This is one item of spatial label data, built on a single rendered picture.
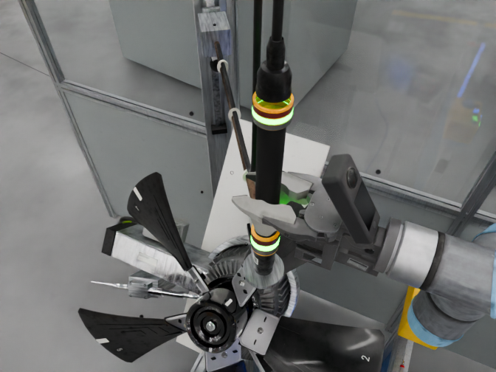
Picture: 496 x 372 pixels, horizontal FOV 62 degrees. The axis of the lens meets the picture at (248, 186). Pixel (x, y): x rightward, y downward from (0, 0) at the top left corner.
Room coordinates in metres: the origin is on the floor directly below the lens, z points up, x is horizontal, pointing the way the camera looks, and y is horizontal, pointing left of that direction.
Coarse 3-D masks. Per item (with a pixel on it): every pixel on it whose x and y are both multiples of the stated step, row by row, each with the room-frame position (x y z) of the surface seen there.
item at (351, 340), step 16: (288, 320) 0.37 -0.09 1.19; (304, 320) 0.37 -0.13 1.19; (272, 336) 0.34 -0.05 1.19; (288, 336) 0.34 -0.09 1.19; (304, 336) 0.34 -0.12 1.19; (320, 336) 0.34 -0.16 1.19; (336, 336) 0.33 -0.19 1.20; (352, 336) 0.33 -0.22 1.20; (368, 336) 0.33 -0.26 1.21; (384, 336) 0.33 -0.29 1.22; (272, 352) 0.30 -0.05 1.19; (288, 352) 0.30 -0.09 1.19; (304, 352) 0.30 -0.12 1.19; (320, 352) 0.30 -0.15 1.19; (336, 352) 0.30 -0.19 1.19; (352, 352) 0.30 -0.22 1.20; (368, 352) 0.30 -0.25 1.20; (272, 368) 0.27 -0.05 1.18; (288, 368) 0.27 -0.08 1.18; (304, 368) 0.27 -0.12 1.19; (320, 368) 0.27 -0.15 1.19; (336, 368) 0.27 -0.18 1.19; (352, 368) 0.27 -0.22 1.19; (368, 368) 0.27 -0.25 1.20
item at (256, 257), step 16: (272, 48) 0.34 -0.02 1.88; (272, 64) 0.34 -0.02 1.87; (288, 64) 0.35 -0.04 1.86; (272, 80) 0.34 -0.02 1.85; (288, 80) 0.34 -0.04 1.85; (272, 96) 0.33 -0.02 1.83; (288, 96) 0.34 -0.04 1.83; (256, 256) 0.34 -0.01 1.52; (272, 256) 0.34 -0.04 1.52; (256, 272) 0.34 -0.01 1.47
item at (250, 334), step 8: (256, 312) 0.39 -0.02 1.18; (264, 312) 0.39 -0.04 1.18; (256, 320) 0.38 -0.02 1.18; (272, 320) 0.38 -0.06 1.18; (248, 328) 0.36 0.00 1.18; (256, 328) 0.36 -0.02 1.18; (264, 328) 0.36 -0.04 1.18; (272, 328) 0.36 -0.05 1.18; (248, 336) 0.34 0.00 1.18; (256, 336) 0.34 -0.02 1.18; (264, 336) 0.34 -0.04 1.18; (248, 344) 0.32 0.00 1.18; (256, 344) 0.32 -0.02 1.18; (264, 344) 0.32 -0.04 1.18; (264, 352) 0.30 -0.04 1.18
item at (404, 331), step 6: (408, 288) 0.55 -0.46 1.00; (414, 288) 0.51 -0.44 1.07; (408, 294) 0.52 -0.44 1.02; (414, 294) 0.49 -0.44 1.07; (408, 300) 0.49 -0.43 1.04; (408, 306) 0.47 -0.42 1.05; (402, 312) 0.48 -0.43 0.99; (402, 318) 0.45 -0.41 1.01; (402, 324) 0.43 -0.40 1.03; (408, 324) 0.41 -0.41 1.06; (402, 330) 0.42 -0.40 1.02; (408, 330) 0.41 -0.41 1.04; (402, 336) 0.41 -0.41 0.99; (408, 336) 0.41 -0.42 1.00; (414, 336) 0.40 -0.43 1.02; (420, 342) 0.39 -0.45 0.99; (432, 348) 0.38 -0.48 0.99
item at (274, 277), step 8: (248, 224) 0.39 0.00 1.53; (248, 232) 0.38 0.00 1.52; (248, 256) 0.37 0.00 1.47; (248, 264) 0.36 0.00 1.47; (280, 264) 0.36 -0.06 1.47; (248, 272) 0.34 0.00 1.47; (272, 272) 0.34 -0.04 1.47; (280, 272) 0.34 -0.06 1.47; (248, 280) 0.33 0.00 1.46; (256, 280) 0.33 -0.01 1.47; (264, 280) 0.33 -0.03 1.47; (272, 280) 0.33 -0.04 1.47; (280, 280) 0.33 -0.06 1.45; (264, 288) 0.32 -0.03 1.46
